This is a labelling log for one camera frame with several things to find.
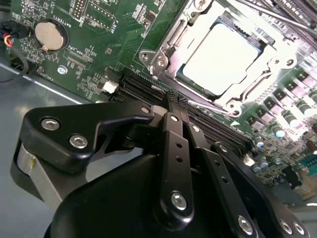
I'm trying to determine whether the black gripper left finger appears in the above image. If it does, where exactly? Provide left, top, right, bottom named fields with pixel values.
left=21, top=91, right=195, bottom=224

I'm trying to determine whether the silver CPU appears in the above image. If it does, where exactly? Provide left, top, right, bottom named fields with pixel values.
left=182, top=23, right=259, bottom=98

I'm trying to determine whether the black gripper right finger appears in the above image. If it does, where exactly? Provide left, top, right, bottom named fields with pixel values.
left=178, top=98, right=310, bottom=238

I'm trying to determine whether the metal socket cover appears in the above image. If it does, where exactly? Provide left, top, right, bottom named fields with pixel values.
left=158, top=4, right=298, bottom=115

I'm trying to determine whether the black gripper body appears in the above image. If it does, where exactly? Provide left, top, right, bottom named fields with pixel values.
left=43, top=153, right=234, bottom=238

